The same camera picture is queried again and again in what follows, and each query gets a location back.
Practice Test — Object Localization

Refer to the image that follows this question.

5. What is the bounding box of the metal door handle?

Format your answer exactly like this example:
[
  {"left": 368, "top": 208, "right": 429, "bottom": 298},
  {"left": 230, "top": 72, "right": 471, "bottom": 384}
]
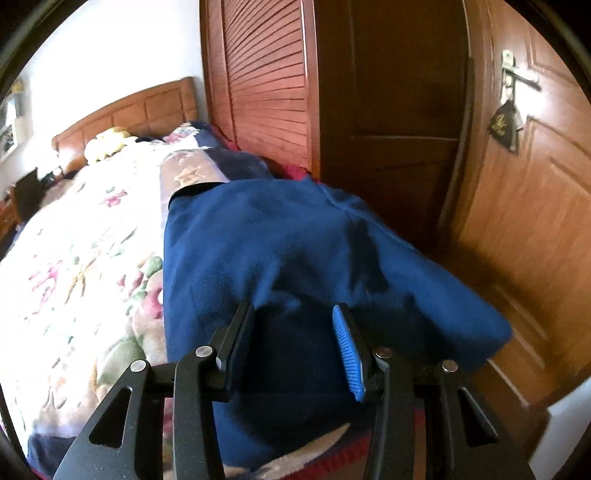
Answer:
[{"left": 501, "top": 48, "right": 541, "bottom": 93}]

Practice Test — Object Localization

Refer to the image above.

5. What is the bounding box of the wooden chair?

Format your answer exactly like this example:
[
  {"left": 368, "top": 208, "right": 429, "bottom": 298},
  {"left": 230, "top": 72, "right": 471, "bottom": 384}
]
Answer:
[{"left": 13, "top": 168, "right": 42, "bottom": 222}]

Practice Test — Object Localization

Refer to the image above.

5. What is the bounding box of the yellow plush toy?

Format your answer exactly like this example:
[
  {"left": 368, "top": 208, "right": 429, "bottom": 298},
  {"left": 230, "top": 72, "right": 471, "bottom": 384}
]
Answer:
[{"left": 83, "top": 127, "right": 137, "bottom": 163}]

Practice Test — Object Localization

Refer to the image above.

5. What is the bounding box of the wooden room door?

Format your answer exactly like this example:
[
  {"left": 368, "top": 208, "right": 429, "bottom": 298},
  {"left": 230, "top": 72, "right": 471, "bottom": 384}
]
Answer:
[{"left": 438, "top": 0, "right": 591, "bottom": 411}]

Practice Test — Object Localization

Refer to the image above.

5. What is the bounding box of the wooden bed headboard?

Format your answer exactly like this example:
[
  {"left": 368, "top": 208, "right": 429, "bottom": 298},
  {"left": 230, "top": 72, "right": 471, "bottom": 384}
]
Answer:
[{"left": 52, "top": 76, "right": 199, "bottom": 171}]

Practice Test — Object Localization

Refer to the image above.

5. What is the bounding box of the dark hanging pouch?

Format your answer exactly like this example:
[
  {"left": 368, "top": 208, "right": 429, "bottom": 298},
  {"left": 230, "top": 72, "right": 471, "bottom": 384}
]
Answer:
[{"left": 488, "top": 100, "right": 525, "bottom": 153}]

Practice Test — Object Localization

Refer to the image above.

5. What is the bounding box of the white wall shelf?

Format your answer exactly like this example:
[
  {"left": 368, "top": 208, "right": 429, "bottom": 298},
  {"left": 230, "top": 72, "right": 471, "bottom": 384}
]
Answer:
[{"left": 0, "top": 78, "right": 28, "bottom": 160}]

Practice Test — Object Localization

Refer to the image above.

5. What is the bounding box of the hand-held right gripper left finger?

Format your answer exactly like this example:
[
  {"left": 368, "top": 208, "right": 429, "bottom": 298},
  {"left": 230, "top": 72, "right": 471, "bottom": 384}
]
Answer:
[{"left": 53, "top": 301, "right": 257, "bottom": 480}]

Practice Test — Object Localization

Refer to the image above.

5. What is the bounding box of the wooden louvered wardrobe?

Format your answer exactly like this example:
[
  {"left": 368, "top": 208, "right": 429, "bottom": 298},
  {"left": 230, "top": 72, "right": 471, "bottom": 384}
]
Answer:
[{"left": 199, "top": 0, "right": 472, "bottom": 259}]

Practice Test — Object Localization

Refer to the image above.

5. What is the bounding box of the blue blazer jacket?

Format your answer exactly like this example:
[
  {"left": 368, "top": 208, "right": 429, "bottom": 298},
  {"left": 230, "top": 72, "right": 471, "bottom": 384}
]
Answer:
[{"left": 163, "top": 178, "right": 513, "bottom": 467}]

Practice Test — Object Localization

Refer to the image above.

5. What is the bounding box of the floral fleece blanket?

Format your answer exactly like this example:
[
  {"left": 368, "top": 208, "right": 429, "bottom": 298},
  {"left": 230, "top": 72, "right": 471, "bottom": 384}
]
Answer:
[{"left": 0, "top": 122, "right": 287, "bottom": 480}]

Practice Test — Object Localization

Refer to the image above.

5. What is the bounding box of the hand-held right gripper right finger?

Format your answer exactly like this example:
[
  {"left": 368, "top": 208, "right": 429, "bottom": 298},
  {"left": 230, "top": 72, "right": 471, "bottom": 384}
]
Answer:
[{"left": 332, "top": 302, "right": 536, "bottom": 480}]

